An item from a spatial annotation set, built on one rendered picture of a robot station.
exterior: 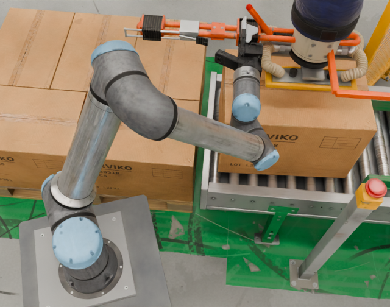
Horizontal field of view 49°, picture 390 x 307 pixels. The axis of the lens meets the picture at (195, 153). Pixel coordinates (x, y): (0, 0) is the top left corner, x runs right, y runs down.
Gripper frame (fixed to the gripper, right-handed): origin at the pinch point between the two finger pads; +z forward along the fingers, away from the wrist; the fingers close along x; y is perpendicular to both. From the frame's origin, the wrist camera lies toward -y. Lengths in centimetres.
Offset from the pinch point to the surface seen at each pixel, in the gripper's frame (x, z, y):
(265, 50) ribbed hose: -4.1, -4.1, 9.7
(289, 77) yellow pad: -10.6, -10.8, 19.2
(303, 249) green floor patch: -121, -37, 49
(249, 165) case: -58, -22, 11
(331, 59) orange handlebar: 1.0, -11.7, 31.6
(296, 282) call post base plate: -120, -56, 44
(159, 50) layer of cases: -66, 54, -39
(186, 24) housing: 1.4, 0.9, -20.2
